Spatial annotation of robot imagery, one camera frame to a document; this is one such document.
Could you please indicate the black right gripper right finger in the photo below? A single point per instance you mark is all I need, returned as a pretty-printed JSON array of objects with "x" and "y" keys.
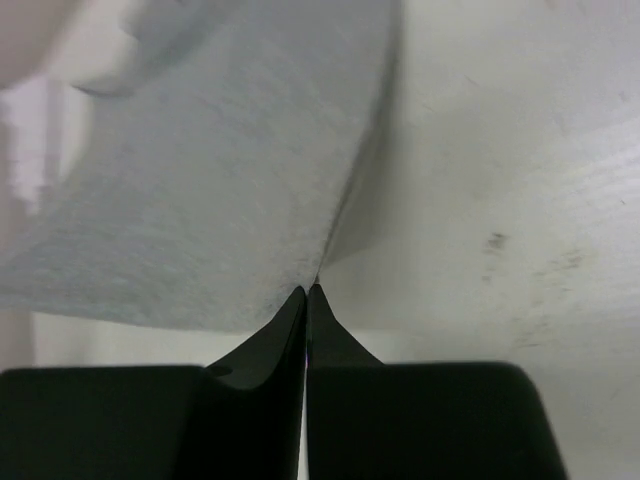
[{"x": 446, "y": 420}]

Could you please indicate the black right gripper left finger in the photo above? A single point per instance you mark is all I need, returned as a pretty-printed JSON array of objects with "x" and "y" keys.
[{"x": 238, "y": 418}]

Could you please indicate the grey tank top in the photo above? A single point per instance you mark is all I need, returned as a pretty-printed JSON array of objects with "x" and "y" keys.
[{"x": 219, "y": 158}]

